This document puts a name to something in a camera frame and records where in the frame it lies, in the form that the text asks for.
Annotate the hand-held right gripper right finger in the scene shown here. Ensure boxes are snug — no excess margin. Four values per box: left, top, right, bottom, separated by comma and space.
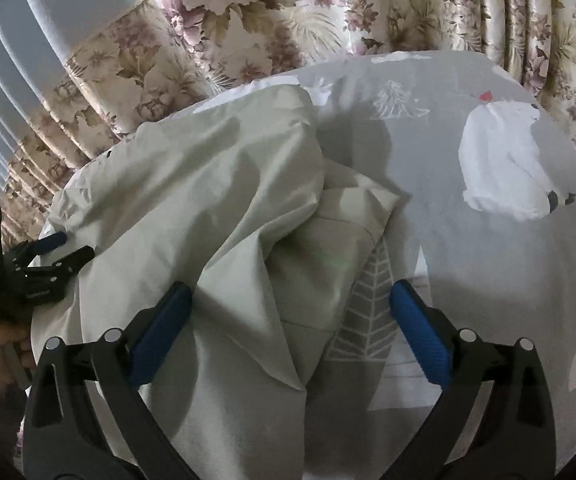
377, 280, 558, 480

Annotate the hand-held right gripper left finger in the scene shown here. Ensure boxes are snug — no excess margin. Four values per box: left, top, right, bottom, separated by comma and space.
23, 280, 200, 480

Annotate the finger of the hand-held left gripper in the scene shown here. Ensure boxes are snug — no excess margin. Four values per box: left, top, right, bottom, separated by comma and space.
30, 231, 68, 257
50, 245, 96, 277

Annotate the beige zip jacket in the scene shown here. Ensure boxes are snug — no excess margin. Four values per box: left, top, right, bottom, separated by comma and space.
13, 82, 401, 480

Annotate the grey printed bedsheet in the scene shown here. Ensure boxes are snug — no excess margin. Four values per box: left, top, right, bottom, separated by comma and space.
15, 50, 576, 480

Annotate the light blue sheer curtain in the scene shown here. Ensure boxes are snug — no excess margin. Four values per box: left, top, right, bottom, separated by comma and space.
0, 0, 189, 206

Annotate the floral curtain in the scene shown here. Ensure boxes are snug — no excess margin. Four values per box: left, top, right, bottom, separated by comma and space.
0, 0, 576, 241

